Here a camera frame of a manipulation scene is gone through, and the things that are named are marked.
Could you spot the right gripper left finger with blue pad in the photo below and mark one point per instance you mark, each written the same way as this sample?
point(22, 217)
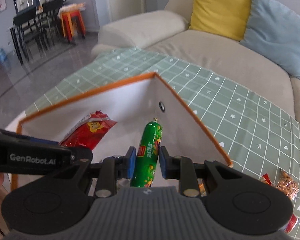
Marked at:
point(112, 169)

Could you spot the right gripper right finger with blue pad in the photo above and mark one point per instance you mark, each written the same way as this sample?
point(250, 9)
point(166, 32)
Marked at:
point(181, 169)

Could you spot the green sausage stick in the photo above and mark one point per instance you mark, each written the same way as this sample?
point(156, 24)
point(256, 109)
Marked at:
point(147, 155)

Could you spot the red chip snack bag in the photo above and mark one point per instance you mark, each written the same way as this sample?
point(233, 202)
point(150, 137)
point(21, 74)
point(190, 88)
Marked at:
point(89, 131)

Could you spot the clear peanut snack bag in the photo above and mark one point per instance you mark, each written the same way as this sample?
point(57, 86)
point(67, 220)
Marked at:
point(287, 185)

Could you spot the red label snack bag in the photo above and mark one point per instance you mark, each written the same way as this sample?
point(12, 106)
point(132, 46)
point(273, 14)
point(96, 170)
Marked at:
point(291, 224)

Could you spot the orange white storage box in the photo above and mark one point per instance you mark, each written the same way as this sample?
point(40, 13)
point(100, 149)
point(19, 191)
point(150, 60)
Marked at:
point(132, 103)

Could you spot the beige sofa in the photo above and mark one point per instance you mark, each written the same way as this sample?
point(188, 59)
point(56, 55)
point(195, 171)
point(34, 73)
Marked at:
point(167, 31)

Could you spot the orange red stacked stools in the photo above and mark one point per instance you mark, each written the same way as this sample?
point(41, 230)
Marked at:
point(72, 22)

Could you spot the yellow cushion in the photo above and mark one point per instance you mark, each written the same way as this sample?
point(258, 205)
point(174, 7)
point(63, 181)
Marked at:
point(227, 18)

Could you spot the light blue cushion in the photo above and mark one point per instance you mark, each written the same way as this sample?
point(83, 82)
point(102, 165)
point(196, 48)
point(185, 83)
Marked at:
point(273, 31)

